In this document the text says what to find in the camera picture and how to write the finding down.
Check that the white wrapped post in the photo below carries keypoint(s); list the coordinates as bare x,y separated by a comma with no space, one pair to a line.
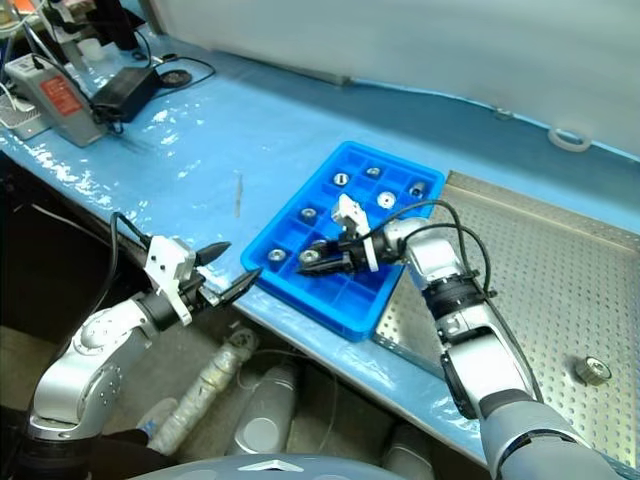
215,380

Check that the blue plastic table cover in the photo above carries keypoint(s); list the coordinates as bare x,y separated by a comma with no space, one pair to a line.
225,125

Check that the black power adapter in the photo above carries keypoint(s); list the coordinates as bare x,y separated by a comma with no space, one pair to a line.
125,92

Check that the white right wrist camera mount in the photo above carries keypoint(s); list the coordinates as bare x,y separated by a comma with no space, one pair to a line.
350,210

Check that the grey robot torso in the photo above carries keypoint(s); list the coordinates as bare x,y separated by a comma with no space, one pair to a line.
260,470

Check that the white perforated device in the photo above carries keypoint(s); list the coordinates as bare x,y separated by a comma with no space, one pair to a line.
20,122

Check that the grey box with red label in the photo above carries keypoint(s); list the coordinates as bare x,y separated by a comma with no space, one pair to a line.
60,95

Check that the white backdrop board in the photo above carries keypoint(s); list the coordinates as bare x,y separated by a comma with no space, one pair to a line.
400,40

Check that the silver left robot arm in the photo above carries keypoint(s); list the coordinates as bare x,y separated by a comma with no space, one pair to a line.
100,340

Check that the black round disc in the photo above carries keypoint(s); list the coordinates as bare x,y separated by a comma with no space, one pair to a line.
172,77

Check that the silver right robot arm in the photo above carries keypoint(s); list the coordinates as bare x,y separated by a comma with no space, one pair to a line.
435,260

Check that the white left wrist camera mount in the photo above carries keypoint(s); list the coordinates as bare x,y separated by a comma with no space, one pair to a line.
165,260

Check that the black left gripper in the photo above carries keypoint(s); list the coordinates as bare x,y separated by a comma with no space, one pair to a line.
192,290

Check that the black upright stand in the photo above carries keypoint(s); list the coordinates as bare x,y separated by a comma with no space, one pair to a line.
115,25

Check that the perforated metal tray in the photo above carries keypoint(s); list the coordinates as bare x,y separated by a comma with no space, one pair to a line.
550,300

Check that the blue compartment tray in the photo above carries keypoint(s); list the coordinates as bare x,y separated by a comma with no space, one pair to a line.
350,310

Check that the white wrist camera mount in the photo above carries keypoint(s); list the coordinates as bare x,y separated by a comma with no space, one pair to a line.
350,210
165,260

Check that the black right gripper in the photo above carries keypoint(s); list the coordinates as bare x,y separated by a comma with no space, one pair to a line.
356,252

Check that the grey rounded cylinder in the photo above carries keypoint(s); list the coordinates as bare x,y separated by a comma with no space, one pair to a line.
265,410
405,455

